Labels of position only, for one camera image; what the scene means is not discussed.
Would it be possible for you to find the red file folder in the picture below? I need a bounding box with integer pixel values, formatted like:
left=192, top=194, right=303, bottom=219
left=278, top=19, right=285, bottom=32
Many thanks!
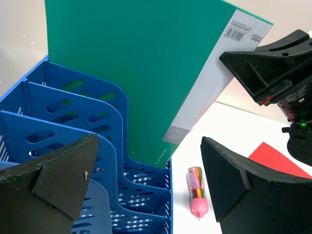
left=249, top=142, right=312, bottom=179

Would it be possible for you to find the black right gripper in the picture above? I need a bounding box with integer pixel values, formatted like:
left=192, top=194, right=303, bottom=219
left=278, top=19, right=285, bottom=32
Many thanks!
left=219, top=29, right=312, bottom=166

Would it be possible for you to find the green clip file folder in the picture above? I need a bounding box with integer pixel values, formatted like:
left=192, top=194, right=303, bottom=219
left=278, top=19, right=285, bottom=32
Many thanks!
left=45, top=0, right=273, bottom=168

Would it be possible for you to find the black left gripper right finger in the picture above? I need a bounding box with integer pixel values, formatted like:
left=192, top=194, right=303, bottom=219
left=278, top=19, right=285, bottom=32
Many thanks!
left=200, top=137, right=312, bottom=234

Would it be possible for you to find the blue plastic file organizer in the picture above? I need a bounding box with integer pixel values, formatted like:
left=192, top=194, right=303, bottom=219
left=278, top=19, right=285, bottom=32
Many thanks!
left=0, top=58, right=173, bottom=234

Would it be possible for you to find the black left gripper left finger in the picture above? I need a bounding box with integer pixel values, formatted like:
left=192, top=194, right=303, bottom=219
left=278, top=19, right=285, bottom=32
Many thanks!
left=0, top=134, right=98, bottom=234

